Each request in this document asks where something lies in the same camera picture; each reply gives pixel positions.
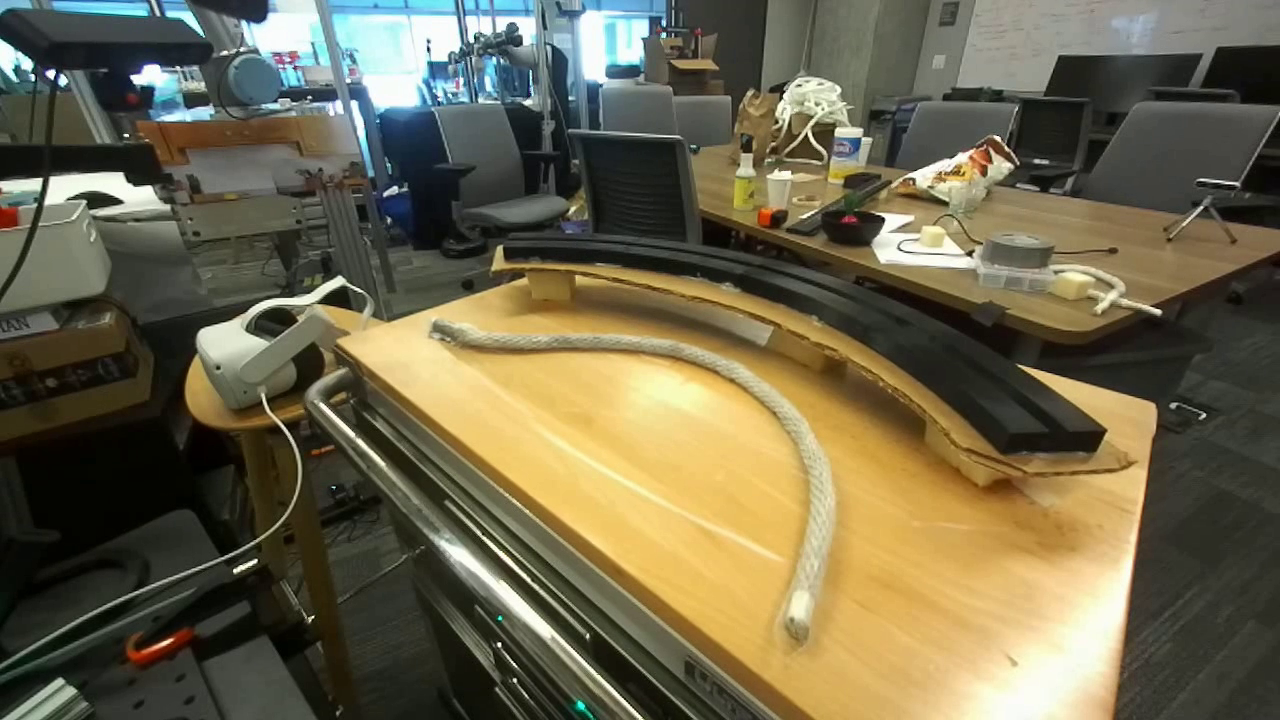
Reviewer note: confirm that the black curved skate track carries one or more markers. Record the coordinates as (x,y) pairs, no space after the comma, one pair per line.
(1012,400)

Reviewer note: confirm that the small wooden support block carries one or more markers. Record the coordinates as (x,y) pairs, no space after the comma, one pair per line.
(548,285)

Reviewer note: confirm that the black mesh office chair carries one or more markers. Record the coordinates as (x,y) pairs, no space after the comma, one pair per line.
(637,184)

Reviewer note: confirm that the small orange tool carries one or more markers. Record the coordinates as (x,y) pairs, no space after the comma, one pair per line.
(769,217)

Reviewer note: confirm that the yellow glue bottle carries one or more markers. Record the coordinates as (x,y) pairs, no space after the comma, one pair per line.
(747,195)

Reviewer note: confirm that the white cup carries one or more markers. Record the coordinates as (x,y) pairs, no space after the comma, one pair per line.
(782,189)

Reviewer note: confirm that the grey metal cart cabinet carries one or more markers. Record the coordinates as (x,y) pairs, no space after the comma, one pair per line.
(534,567)

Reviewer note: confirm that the black bowl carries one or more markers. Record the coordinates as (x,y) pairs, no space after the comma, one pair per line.
(848,225)

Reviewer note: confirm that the long black flat bar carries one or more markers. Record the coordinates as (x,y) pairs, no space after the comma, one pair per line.
(840,203)

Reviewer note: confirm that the brown paper bag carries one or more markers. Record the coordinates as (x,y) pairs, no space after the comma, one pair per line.
(758,126)

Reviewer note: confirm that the white paper sheet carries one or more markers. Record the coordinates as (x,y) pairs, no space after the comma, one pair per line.
(904,257)

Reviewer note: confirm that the white jar blue label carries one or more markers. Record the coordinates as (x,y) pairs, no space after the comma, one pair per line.
(846,153)

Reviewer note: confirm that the dark blue office chair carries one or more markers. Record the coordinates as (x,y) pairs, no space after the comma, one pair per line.
(406,167)

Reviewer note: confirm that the small white tape roll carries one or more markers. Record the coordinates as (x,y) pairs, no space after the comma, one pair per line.
(932,236)

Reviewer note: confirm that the clear plastic box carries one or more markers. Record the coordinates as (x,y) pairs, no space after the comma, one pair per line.
(1005,282)

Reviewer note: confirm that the chip snack bag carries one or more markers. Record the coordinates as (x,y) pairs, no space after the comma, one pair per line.
(964,169)

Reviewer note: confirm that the white VR headset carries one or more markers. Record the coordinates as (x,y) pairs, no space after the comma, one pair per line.
(244,361)

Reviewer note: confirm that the round wooden stool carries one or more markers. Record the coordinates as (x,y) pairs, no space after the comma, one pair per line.
(220,411)

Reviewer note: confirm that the beige plug block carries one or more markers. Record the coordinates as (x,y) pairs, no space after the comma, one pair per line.
(1074,285)

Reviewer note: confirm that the wooden shelf board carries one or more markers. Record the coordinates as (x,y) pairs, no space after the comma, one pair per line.
(243,133)

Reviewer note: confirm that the grey round housing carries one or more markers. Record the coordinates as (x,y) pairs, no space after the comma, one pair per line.
(244,81)

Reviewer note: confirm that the black perforated breadboard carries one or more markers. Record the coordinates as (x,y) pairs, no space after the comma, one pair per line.
(243,686)

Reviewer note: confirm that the wooden conference table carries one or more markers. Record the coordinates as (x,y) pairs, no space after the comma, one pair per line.
(1175,262)

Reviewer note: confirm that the brown cardboard box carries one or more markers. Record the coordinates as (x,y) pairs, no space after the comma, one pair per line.
(67,361)

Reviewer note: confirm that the small silver tripod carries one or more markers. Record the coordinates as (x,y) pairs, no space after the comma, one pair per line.
(1207,209)

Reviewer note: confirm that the white box device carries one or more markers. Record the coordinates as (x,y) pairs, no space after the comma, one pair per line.
(45,262)

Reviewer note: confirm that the grey duct tape roll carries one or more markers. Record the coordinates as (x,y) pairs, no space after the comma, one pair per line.
(1017,252)

